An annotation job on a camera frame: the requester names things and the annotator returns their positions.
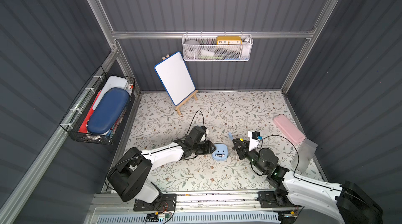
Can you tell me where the light blue alarm clock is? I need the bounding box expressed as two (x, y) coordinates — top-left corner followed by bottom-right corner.
(211, 143), (228, 162)

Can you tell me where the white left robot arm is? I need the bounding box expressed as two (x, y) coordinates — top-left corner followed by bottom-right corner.
(106, 126), (216, 204)

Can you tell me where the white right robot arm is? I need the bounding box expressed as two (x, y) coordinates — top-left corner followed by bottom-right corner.
(232, 137), (383, 224)

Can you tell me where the yellow alarm clock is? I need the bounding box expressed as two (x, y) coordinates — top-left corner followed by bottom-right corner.
(216, 36), (242, 45)

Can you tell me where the wooden easel stand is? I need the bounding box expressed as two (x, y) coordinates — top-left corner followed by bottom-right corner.
(161, 53), (199, 116)

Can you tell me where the pink rectangular case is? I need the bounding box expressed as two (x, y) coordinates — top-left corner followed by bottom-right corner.
(273, 114), (306, 144)

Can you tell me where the grey translucent box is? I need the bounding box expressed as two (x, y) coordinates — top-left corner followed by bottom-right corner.
(291, 139), (318, 173)

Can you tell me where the navy blue oval case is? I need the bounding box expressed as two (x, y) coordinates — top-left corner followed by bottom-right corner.
(87, 88), (130, 135)

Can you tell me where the grey tape roll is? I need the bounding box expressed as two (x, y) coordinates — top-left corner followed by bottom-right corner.
(183, 40), (201, 59)

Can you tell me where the white plastic tray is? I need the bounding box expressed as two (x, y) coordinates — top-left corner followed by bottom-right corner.
(92, 75), (128, 111)

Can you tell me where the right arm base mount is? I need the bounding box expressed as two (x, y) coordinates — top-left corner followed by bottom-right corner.
(257, 189), (300, 209)

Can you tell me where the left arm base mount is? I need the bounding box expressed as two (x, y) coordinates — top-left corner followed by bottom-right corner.
(133, 194), (177, 212)

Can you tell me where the white wire wall basket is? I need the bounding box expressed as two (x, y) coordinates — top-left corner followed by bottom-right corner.
(182, 34), (254, 62)

